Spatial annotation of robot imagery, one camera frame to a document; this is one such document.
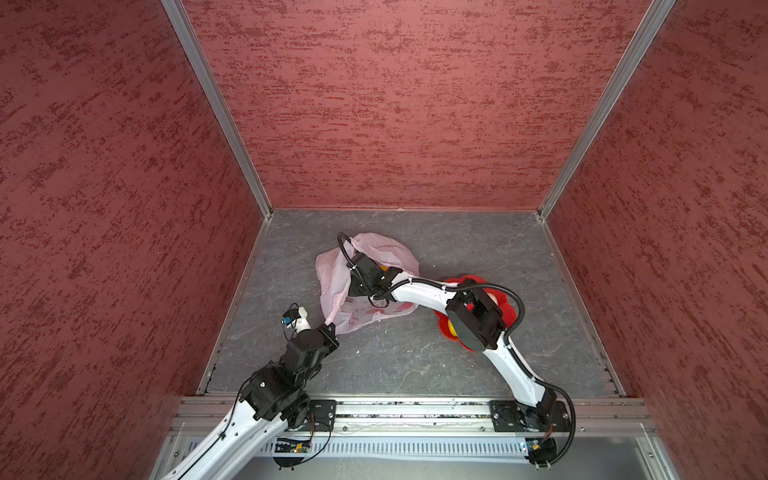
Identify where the pink plastic bag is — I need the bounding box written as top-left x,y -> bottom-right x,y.
315,233 -> 420,336

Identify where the red flower-shaped plastic bowl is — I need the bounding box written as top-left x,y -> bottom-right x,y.
434,275 -> 521,353

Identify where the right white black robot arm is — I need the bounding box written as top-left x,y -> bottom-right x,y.
346,253 -> 572,432

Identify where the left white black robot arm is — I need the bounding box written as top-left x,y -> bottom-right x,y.
165,324 -> 339,479

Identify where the black corrugated cable conduit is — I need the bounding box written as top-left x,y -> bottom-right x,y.
336,232 -> 577,466

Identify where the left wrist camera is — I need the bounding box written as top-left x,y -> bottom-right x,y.
282,304 -> 311,334

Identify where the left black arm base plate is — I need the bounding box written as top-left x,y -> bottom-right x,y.
299,399 -> 338,432

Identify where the aluminium mounting rail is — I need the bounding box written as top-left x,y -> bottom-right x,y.
170,394 -> 655,438

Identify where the perforated metal cable tray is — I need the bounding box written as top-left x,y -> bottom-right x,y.
255,437 -> 529,461

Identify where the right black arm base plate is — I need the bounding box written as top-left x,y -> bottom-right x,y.
489,400 -> 572,434

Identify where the left aluminium corner post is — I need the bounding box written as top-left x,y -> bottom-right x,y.
161,0 -> 274,222

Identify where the aluminium corner post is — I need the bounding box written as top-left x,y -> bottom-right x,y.
161,0 -> 274,222
538,0 -> 676,223

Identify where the right aluminium corner post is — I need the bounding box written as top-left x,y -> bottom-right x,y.
538,0 -> 676,223

